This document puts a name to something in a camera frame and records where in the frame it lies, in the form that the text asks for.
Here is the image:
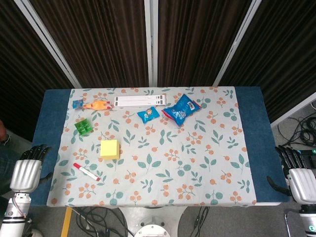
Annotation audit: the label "floral patterned tablecloth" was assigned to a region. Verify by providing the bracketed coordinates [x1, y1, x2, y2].
[46, 86, 257, 207]

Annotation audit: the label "dark fabric partition panel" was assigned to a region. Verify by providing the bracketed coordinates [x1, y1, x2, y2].
[21, 0, 152, 88]
[213, 0, 316, 128]
[0, 0, 82, 144]
[151, 0, 262, 87]

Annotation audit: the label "metal chair leg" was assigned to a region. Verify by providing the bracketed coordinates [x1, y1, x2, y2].
[283, 208, 302, 237]

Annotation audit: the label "green plastic block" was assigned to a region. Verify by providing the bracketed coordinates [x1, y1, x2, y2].
[74, 118, 94, 136]

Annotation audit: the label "small blue snack bag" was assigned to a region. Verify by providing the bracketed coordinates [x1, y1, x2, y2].
[137, 106, 158, 123]

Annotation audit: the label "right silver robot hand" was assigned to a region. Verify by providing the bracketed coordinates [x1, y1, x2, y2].
[266, 145, 316, 204]

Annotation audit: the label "grey round robot base plate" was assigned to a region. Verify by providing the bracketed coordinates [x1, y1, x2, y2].
[134, 223, 176, 237]

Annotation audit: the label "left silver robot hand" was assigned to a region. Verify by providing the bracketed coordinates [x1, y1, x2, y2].
[9, 144, 54, 194]

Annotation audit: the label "white table pedestal base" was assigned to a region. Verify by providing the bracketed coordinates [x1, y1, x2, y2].
[117, 206, 186, 237]

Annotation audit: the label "orange rubber chicken toy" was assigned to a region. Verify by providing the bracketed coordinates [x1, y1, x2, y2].
[82, 99, 114, 111]

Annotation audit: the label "black floor cable bundle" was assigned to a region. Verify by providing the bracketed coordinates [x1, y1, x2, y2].
[277, 116, 316, 149]

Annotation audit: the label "red white marker pen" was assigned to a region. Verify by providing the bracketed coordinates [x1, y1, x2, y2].
[73, 162, 101, 182]

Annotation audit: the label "white folding stand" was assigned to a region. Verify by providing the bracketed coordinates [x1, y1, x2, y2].
[114, 95, 167, 108]

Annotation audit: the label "black cable with green light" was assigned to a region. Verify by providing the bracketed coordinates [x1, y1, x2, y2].
[194, 206, 210, 233]

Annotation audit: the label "large blue snack bag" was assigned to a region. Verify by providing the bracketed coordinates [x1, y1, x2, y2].
[161, 93, 202, 127]

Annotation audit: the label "yellow cube block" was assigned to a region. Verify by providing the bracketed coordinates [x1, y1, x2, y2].
[100, 139, 121, 160]

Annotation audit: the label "blue felt table cover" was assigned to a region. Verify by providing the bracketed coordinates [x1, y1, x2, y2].
[29, 86, 291, 206]

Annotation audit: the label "black cables under table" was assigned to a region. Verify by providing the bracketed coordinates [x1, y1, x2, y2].
[73, 206, 134, 237]

